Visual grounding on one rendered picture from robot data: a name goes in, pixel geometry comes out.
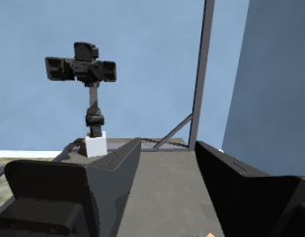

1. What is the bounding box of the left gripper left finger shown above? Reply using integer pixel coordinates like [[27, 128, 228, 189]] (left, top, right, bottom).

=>
[[4, 137, 141, 237]]

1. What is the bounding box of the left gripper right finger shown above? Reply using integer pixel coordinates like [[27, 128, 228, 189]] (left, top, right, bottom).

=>
[[194, 140, 305, 237]]

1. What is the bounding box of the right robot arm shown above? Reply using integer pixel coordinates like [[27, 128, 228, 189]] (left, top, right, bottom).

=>
[[73, 41, 105, 138]]

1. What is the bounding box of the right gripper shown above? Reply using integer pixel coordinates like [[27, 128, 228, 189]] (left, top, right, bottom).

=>
[[44, 56, 116, 82]]

